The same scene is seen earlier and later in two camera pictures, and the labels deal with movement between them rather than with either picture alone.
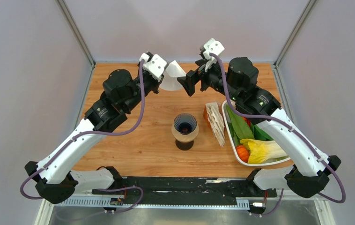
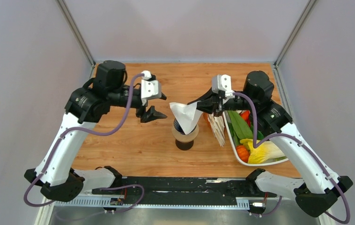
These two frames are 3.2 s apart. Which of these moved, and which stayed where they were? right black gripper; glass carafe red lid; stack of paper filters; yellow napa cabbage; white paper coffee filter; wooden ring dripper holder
Moved: right black gripper; white paper coffee filter
Stayed: wooden ring dripper holder; stack of paper filters; glass carafe red lid; yellow napa cabbage
